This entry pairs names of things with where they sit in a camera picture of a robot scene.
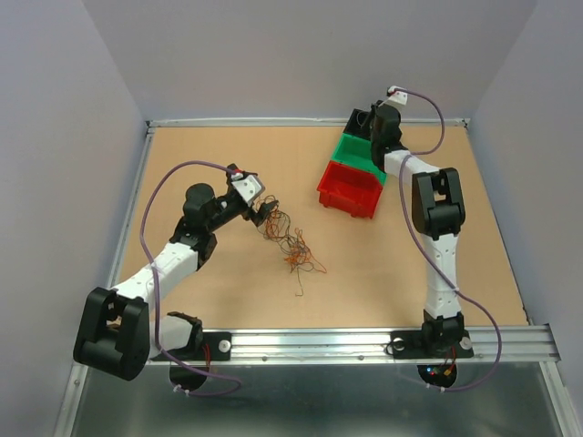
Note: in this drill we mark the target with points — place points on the aluminium mounting rail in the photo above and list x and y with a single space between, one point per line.
365 346

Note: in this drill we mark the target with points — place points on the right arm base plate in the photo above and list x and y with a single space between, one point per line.
436 360

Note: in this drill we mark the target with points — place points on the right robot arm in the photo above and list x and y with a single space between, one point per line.
434 212

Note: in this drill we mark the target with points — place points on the green plastic bin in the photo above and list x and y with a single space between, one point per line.
355 152

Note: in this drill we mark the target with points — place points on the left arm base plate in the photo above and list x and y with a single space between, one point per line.
213 348

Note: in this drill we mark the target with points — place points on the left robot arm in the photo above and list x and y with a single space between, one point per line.
123 327

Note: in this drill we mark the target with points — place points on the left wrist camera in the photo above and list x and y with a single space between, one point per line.
248 185

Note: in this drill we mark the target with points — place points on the black plastic bin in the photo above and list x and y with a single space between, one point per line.
359 124

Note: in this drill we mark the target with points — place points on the red plastic bin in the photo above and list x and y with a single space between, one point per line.
350 190

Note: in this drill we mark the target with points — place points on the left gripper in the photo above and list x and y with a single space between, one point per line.
257 217

